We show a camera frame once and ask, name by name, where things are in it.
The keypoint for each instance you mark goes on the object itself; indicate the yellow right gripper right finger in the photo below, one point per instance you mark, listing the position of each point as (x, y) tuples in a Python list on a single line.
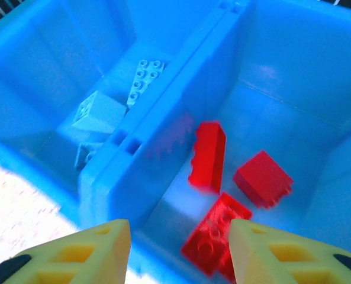
[(281, 257)]

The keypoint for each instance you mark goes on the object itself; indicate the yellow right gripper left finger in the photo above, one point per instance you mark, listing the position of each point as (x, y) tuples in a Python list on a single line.
[(83, 260)]

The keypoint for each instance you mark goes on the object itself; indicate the wide red lego brick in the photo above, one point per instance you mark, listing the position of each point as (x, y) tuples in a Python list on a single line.
[(212, 239)]

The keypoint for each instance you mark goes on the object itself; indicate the small red lego brick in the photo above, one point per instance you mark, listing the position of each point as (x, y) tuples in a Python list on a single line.
[(261, 177)]

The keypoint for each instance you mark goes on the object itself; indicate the small light blue lego brick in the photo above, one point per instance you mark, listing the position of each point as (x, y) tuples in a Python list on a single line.
[(83, 156)]

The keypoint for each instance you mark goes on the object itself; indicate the long red lego brick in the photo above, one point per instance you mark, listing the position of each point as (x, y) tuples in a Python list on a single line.
[(207, 158)]

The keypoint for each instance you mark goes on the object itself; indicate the square light blue lego brick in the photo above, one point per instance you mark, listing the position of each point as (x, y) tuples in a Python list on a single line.
[(102, 115)]

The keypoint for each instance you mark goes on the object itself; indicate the long light blue lego brick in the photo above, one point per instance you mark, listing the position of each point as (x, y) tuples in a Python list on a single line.
[(144, 84)]

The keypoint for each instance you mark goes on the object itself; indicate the blue plastic bin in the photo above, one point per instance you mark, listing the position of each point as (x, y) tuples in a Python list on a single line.
[(59, 59), (281, 88)]

